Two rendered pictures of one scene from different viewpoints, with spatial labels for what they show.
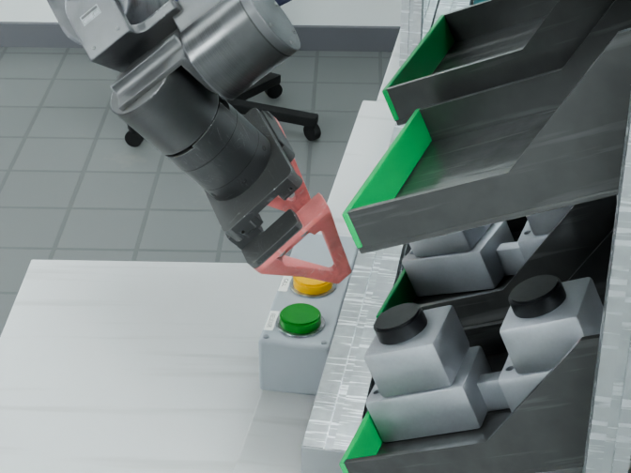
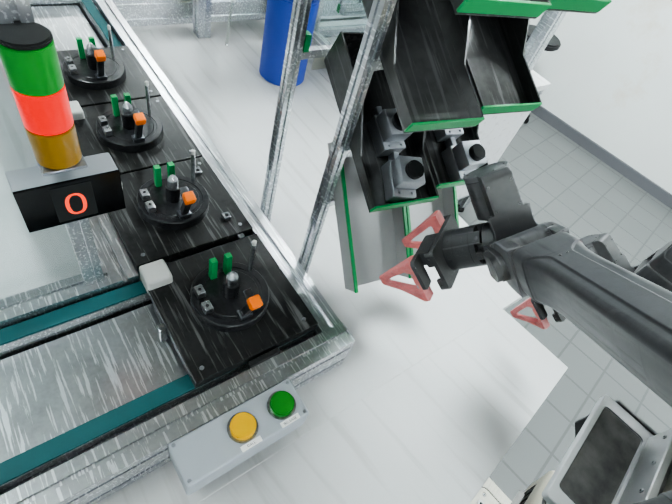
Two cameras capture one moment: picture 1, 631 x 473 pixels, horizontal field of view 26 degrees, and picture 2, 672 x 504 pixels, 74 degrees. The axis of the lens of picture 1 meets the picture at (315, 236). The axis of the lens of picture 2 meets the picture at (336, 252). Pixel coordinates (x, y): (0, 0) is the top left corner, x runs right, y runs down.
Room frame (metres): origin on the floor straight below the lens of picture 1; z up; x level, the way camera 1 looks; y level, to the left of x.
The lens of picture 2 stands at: (1.35, 0.14, 1.68)
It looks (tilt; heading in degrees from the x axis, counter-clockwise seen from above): 49 degrees down; 209
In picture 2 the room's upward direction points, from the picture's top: 21 degrees clockwise
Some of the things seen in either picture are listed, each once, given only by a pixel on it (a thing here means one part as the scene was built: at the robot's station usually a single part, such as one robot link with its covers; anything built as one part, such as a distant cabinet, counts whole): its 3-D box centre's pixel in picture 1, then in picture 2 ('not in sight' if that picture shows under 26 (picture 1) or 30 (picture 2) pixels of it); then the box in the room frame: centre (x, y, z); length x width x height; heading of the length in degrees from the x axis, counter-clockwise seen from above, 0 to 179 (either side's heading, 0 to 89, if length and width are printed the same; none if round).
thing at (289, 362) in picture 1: (313, 309); (241, 433); (1.17, 0.00, 0.93); 0.21 x 0.07 x 0.06; 170
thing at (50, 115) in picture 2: not in sight; (43, 104); (1.21, -0.34, 1.34); 0.05 x 0.05 x 0.05
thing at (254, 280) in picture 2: not in sight; (230, 295); (1.04, -0.19, 0.98); 0.14 x 0.14 x 0.02
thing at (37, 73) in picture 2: not in sight; (31, 61); (1.21, -0.34, 1.39); 0.05 x 0.05 x 0.05
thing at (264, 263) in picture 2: not in sight; (229, 300); (1.04, -0.19, 0.96); 0.24 x 0.24 x 0.02; 80
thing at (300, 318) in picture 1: (300, 322); (281, 404); (1.10, 0.01, 0.96); 0.04 x 0.04 x 0.02
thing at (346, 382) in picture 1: (396, 236); (103, 467); (1.34, -0.09, 0.91); 0.89 x 0.06 x 0.11; 170
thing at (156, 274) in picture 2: not in sight; (156, 276); (1.12, -0.31, 0.97); 0.05 x 0.05 x 0.04; 80
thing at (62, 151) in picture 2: not in sight; (54, 140); (1.21, -0.34, 1.29); 0.05 x 0.05 x 0.05
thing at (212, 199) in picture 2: not in sight; (173, 189); (1.00, -0.45, 1.01); 0.24 x 0.24 x 0.13; 80
